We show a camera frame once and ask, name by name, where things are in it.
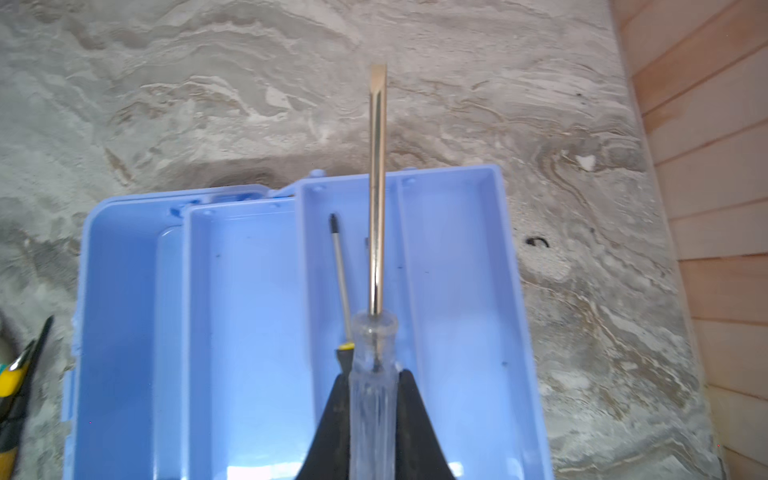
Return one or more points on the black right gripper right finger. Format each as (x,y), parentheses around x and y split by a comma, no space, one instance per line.
(418,454)

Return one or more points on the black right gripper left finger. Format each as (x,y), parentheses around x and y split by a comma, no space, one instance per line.
(329,454)

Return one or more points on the clear handled tester screwdriver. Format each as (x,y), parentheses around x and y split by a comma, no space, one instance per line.
(373,380)

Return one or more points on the black yellow small screwdriver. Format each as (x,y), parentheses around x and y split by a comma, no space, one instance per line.
(345,352)

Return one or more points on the white and blue tool box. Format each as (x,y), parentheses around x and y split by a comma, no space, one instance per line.
(207,322)

